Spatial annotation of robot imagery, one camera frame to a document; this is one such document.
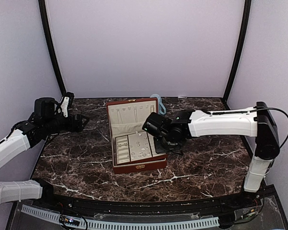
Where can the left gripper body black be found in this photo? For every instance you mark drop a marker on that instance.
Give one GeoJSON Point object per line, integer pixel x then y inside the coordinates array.
{"type": "Point", "coordinates": [70, 126]}

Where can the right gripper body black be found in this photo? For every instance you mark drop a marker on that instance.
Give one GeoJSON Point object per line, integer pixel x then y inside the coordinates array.
{"type": "Point", "coordinates": [166, 145]}

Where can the brown jewelry tray cream lining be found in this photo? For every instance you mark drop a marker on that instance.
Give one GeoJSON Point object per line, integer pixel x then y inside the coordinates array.
{"type": "Point", "coordinates": [134, 148]}

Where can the brown jewelry box cream lining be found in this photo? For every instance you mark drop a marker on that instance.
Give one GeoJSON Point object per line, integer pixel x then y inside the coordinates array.
{"type": "Point", "coordinates": [127, 117]}

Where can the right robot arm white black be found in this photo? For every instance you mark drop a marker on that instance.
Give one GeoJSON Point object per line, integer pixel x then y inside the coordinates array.
{"type": "Point", "coordinates": [256, 122]}

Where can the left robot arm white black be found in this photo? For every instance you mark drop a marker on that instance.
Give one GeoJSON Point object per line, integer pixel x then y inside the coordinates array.
{"type": "Point", "coordinates": [25, 135]}

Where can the light blue mug upside down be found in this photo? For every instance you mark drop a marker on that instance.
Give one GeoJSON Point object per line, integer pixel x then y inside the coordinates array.
{"type": "Point", "coordinates": [161, 107]}

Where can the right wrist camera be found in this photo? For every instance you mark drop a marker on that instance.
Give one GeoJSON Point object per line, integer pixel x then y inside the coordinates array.
{"type": "Point", "coordinates": [156, 125]}

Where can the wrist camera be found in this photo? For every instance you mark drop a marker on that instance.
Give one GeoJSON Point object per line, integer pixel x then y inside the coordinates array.
{"type": "Point", "coordinates": [156, 125]}
{"type": "Point", "coordinates": [47, 107]}

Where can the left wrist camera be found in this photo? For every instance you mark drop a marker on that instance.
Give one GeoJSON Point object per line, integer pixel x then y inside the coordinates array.
{"type": "Point", "coordinates": [47, 107]}

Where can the white slotted cable duct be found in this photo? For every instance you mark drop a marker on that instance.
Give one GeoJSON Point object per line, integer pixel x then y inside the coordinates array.
{"type": "Point", "coordinates": [91, 224]}

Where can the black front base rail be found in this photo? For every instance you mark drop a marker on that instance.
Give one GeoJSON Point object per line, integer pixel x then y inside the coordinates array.
{"type": "Point", "coordinates": [88, 208]}

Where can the left black frame post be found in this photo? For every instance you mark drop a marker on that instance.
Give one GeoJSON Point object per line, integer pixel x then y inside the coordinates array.
{"type": "Point", "coordinates": [50, 46]}

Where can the black frame post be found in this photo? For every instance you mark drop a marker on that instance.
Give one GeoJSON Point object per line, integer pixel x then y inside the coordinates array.
{"type": "Point", "coordinates": [239, 48]}
{"type": "Point", "coordinates": [50, 46]}

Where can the right black frame post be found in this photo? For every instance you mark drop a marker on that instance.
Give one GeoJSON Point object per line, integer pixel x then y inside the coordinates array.
{"type": "Point", "coordinates": [239, 48]}

